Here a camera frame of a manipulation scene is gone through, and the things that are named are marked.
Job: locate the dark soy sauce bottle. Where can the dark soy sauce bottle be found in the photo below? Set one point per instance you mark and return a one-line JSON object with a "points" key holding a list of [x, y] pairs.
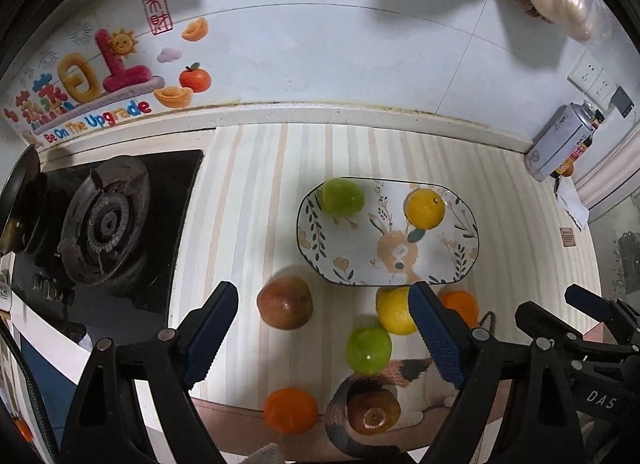
{"points": [[582, 149]]}

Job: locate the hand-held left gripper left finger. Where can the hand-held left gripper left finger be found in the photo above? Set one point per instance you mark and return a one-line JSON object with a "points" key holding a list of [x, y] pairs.
{"points": [[210, 334]]}

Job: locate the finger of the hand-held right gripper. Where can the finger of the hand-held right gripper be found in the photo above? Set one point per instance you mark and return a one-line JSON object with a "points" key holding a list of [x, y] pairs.
{"points": [[537, 316], [587, 301]]}

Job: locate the small orange fruit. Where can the small orange fruit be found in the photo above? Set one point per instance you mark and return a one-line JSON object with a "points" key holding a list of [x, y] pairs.
{"points": [[567, 170]]}

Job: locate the white folded cloth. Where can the white folded cloth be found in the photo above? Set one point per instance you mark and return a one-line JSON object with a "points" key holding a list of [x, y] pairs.
{"points": [[572, 201]]}

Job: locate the black frying pan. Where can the black frying pan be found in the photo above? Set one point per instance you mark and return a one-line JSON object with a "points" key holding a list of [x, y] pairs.
{"points": [[20, 184]]}

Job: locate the colourful wall sticker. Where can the colourful wall sticker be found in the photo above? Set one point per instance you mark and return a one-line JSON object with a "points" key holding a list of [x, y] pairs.
{"points": [[115, 74]]}

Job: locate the black plug-in charger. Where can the black plug-in charger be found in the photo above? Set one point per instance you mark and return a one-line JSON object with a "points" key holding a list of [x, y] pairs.
{"points": [[621, 101]]}

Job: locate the silver spray can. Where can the silver spray can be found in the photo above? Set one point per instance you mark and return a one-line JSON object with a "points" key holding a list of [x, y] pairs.
{"points": [[555, 144]]}

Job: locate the orange tangerine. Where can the orange tangerine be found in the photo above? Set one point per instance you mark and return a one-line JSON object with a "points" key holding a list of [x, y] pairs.
{"points": [[290, 411], [462, 306]]}

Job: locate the white wall socket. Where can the white wall socket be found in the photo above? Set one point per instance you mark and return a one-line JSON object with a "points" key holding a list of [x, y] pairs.
{"points": [[604, 86], [582, 71]]}

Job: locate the oval rabbit print plate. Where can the oval rabbit print plate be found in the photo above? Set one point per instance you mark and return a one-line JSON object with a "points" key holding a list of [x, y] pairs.
{"points": [[350, 244]]}

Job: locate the green apple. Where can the green apple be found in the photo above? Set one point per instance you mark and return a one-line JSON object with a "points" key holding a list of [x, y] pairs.
{"points": [[369, 350], [341, 196]]}

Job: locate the striped cat print tablecloth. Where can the striped cat print tablecloth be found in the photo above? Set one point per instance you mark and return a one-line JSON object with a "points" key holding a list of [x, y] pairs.
{"points": [[250, 194]]}

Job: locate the black glass gas stove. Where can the black glass gas stove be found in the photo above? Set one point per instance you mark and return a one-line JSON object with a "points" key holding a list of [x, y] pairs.
{"points": [[170, 224]]}

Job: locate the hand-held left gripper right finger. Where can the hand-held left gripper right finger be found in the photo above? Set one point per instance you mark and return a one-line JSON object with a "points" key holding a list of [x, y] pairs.
{"points": [[440, 334]]}

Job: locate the reddish brown apple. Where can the reddish brown apple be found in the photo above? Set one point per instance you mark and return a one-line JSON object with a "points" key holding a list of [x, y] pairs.
{"points": [[285, 304], [372, 411]]}

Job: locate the round gas burner grate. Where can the round gas burner grate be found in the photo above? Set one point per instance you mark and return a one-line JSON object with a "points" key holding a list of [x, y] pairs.
{"points": [[105, 224]]}

